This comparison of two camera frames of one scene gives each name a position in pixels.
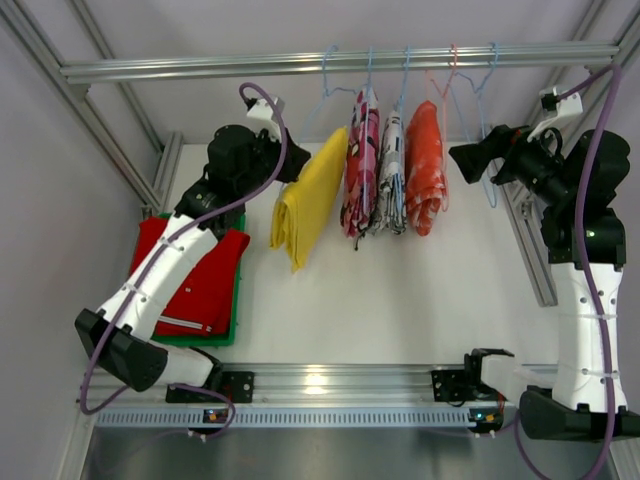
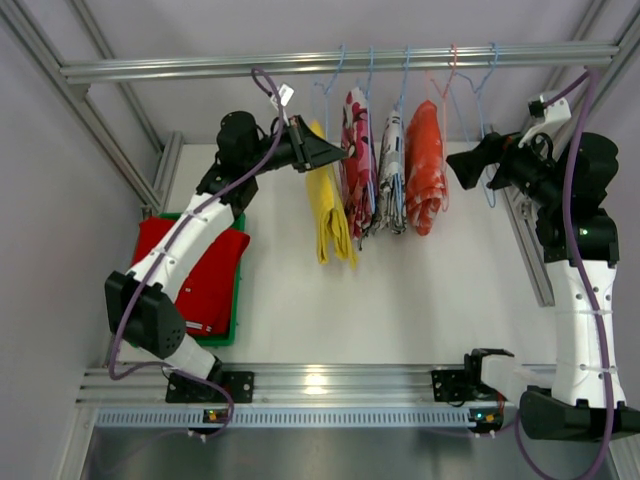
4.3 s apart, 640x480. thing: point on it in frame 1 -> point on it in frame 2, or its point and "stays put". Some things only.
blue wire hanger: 480,111 stays put
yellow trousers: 305,209 -> 333,234
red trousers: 204,305 stays put
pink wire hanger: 445,194 stays put
